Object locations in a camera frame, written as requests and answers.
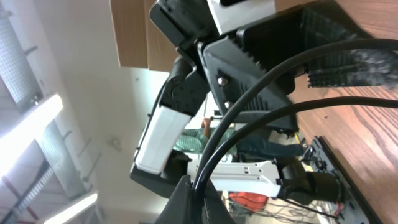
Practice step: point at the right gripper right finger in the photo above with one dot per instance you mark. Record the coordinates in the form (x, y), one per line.
(214, 210)

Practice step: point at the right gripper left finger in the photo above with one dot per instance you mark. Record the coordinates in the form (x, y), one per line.
(178, 209)

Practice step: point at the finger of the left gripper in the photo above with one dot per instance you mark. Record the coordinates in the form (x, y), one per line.
(361, 67)

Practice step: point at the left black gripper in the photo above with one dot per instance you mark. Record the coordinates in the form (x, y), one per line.
(230, 66)

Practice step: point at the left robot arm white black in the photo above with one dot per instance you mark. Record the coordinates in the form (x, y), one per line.
(159, 165)

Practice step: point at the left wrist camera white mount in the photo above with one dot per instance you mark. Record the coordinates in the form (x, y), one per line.
(228, 18)

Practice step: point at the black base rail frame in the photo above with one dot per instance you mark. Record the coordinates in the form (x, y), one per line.
(352, 206)

